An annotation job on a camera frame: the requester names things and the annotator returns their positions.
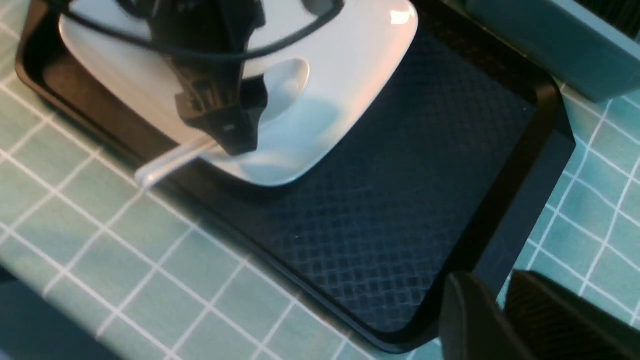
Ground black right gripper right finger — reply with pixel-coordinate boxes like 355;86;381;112
503;270;640;360

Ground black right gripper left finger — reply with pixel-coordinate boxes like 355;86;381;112
439;272;535;360

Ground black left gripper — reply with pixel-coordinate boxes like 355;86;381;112
118;0;269;157

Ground white ceramic spoon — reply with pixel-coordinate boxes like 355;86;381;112
134;58;318;189

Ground white square rice plate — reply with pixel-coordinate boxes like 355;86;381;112
58;0;419;169

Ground black serving tray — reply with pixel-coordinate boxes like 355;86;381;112
15;0;577;355

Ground green checked tablecloth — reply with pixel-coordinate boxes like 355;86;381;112
0;0;640;360

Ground blue-grey chopstick bin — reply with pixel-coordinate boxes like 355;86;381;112
464;0;640;102

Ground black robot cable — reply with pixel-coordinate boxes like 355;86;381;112
40;0;346;63

